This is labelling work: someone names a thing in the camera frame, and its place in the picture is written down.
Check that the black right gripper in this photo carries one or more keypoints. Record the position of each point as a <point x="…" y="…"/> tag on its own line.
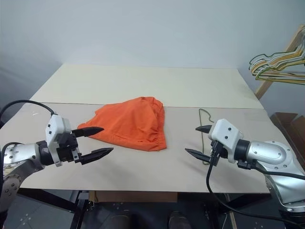
<point x="222" y="152"/>

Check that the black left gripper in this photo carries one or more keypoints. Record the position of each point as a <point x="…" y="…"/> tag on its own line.
<point x="69" y="150"/>

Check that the orange shorts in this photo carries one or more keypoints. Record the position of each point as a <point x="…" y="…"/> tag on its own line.
<point x="131" y="119"/>

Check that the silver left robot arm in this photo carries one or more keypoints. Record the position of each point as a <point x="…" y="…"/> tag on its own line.
<point x="19" y="152"/>

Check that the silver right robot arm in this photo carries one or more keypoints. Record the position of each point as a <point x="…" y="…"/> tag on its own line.
<point x="271" y="152"/>

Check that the wooden hanger rack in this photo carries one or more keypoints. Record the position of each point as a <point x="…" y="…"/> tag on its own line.
<point x="263" y="84"/>

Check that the brown cardboard sheet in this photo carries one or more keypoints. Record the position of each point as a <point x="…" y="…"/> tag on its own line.
<point x="133" y="196"/>

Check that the dark rounded shape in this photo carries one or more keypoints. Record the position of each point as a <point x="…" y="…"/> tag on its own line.
<point x="178" y="220"/>
<point x="125" y="221"/>

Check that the bunch of hangers on rack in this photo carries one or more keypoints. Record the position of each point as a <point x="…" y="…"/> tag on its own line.
<point x="253" y="69"/>

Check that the brown cardboard box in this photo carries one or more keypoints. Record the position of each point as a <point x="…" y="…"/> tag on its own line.
<point x="290" y="124"/>

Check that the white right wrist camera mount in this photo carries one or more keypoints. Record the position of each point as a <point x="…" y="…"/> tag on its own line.
<point x="226" y="133"/>

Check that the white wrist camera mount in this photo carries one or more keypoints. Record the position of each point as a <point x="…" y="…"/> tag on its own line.
<point x="226" y="133"/>
<point x="56" y="126"/>

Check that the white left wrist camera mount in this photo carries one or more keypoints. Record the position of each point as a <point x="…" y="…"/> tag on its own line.
<point x="56" y="126"/>

